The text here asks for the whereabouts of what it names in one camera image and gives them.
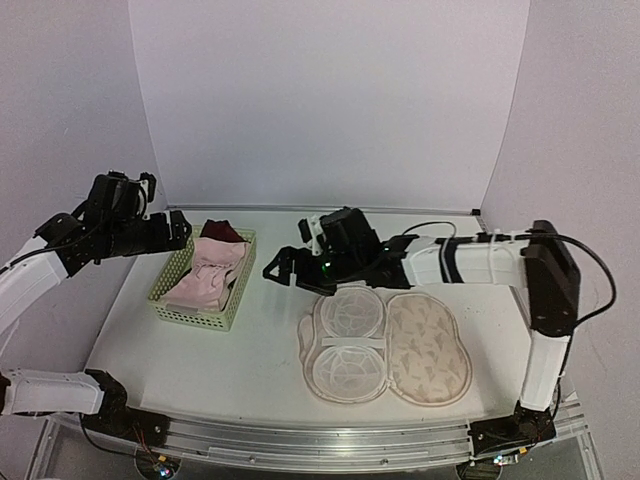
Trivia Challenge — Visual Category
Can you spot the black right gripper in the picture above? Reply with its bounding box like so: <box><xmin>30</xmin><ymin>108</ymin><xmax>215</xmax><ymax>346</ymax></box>
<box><xmin>264</xmin><ymin>248</ymin><xmax>362</xmax><ymax>297</ymax></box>

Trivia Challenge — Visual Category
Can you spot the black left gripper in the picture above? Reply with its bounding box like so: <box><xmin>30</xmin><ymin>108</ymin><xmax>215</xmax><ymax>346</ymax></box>
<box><xmin>103</xmin><ymin>209</ymin><xmax>191</xmax><ymax>259</ymax></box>

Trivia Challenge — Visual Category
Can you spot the dark red bra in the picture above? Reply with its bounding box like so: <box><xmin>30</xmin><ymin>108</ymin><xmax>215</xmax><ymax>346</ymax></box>
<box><xmin>200</xmin><ymin>220</ymin><xmax>244</xmax><ymax>243</ymax></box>

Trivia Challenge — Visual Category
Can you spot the light pink bra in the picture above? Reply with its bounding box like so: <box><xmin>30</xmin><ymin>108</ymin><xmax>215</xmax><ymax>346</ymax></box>
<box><xmin>161</xmin><ymin>238</ymin><xmax>249</xmax><ymax>311</ymax></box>

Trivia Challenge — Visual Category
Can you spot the green plastic basket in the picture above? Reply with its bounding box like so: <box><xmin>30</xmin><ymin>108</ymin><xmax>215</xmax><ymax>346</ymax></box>
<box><xmin>147</xmin><ymin>220</ymin><xmax>257</xmax><ymax>332</ymax></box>

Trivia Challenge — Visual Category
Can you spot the floral mesh laundry bag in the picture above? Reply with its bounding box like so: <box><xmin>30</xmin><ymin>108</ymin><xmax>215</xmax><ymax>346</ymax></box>
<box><xmin>297</xmin><ymin>286</ymin><xmax>473</xmax><ymax>408</ymax></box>

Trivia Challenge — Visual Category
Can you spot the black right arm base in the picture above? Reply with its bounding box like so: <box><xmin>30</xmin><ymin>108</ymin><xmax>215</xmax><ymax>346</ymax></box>
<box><xmin>468</xmin><ymin>402</ymin><xmax>556</xmax><ymax>458</ymax></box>

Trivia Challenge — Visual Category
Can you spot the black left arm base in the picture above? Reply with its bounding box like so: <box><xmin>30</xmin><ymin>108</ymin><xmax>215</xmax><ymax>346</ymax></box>
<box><xmin>81</xmin><ymin>369</ymin><xmax>170</xmax><ymax>447</ymax></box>

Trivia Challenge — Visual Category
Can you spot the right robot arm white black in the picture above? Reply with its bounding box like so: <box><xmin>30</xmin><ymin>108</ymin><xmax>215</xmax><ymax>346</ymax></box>
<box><xmin>262</xmin><ymin>207</ymin><xmax>617</xmax><ymax>443</ymax></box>

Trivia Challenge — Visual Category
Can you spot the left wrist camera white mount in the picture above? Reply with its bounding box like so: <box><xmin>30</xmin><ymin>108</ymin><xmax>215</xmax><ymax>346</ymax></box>
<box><xmin>138</xmin><ymin>172</ymin><xmax>157</xmax><ymax>216</ymax></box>

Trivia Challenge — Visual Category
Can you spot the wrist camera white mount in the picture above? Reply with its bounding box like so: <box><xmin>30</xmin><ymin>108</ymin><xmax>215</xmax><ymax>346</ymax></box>
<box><xmin>138</xmin><ymin>172</ymin><xmax>157</xmax><ymax>216</ymax></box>
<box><xmin>298</xmin><ymin>215</ymin><xmax>327</xmax><ymax>257</ymax></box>

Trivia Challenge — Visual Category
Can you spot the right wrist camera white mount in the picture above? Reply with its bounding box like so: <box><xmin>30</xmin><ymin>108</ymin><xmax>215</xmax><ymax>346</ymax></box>
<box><xmin>298</xmin><ymin>215</ymin><xmax>327</xmax><ymax>257</ymax></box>

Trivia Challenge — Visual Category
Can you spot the aluminium front rail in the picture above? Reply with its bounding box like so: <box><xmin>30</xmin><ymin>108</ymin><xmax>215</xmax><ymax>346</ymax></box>
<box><xmin>29</xmin><ymin>379</ymin><xmax>601</xmax><ymax>480</ymax></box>

